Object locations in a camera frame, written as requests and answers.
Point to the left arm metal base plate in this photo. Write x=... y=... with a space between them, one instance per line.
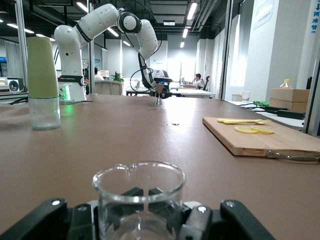
x=72 y=101

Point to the seated person dark hair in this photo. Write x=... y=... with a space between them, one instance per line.
x=98 y=75

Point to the steel jigger measuring cup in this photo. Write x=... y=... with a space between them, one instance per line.
x=159 y=90

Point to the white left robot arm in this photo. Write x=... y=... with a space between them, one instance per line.
x=72 y=62

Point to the black office chair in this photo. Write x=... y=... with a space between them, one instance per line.
x=207 y=83

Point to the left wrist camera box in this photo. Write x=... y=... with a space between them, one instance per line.
x=166 y=79

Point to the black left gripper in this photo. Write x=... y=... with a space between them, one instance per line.
x=167 y=87

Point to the wooden cutting board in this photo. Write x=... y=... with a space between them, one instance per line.
x=250 y=140

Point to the green cloth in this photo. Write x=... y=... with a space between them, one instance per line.
x=261 y=103

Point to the aluminium frame post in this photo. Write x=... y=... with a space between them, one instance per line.
x=92 y=62
x=21 y=37

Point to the cardboard box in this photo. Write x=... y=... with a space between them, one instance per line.
x=282 y=105
x=290 y=95

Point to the lemon slice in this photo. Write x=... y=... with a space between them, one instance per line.
x=243 y=130
x=265 y=130

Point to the yellow plastic fork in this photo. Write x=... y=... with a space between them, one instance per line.
x=250 y=122

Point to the seated person white shirt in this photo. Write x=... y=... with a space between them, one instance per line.
x=199 y=81

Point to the white office desk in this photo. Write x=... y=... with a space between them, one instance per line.
x=197 y=93

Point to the green potted plant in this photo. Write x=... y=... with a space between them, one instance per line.
x=117 y=77

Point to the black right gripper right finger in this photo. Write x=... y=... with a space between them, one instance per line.
x=225 y=222

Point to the ceiling light strip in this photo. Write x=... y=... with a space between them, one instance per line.
x=192 y=11
x=185 y=33
x=82 y=7

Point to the green sleeved glass bottle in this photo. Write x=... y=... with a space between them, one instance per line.
x=41 y=75

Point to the yellow plastic knife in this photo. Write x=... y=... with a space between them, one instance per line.
x=225 y=120

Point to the white paper cup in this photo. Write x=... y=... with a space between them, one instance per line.
x=246 y=96

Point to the brown table cover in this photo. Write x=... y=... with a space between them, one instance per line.
x=150 y=140

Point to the clear glass cup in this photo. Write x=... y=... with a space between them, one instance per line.
x=105 y=200

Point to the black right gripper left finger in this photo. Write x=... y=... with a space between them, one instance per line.
x=50 y=222

